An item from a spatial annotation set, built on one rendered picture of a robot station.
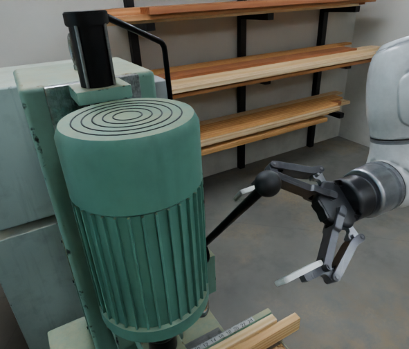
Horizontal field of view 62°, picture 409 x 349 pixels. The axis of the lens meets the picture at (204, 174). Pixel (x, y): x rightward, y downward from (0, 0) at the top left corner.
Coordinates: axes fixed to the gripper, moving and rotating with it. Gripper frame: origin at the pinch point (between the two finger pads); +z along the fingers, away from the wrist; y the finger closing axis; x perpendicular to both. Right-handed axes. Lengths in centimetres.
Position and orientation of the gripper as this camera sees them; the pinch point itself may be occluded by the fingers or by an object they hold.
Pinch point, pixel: (264, 235)
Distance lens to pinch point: 50.8
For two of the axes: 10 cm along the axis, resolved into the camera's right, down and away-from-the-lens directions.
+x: 2.7, -4.4, -8.6
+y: -4.1, -8.6, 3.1
